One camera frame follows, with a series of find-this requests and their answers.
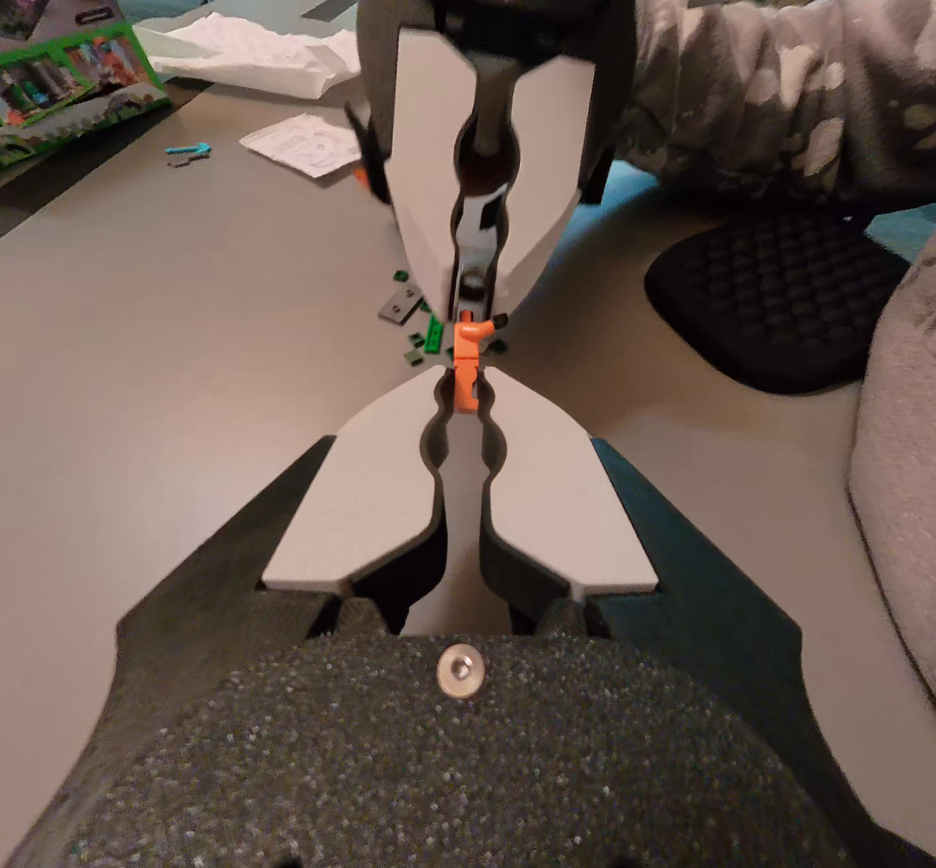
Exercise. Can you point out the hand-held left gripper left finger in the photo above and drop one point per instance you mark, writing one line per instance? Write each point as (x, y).
(365, 502)

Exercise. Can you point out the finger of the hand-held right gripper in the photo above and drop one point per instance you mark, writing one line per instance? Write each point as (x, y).
(556, 151)
(424, 137)

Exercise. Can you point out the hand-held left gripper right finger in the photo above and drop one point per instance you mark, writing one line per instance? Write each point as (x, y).
(563, 502)

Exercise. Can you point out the orange teal lego figure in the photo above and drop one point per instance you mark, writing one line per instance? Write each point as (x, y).
(464, 356)

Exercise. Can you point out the bright green lego plate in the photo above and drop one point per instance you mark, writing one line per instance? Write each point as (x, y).
(435, 336)

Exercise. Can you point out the grey two-hole lego plate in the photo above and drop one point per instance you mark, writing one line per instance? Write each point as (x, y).
(401, 305)

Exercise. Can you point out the teal lego pickaxe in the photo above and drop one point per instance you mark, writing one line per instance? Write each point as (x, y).
(189, 149)

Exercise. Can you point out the lego set box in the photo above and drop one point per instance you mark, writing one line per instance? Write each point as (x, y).
(58, 64)

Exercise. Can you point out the flat white paper bag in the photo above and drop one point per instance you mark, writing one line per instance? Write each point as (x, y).
(307, 144)

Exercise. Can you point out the crumpled white paper bag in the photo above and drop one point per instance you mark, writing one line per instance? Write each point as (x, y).
(248, 53)

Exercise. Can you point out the black wrist rest pad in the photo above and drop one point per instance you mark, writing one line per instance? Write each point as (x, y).
(775, 298)

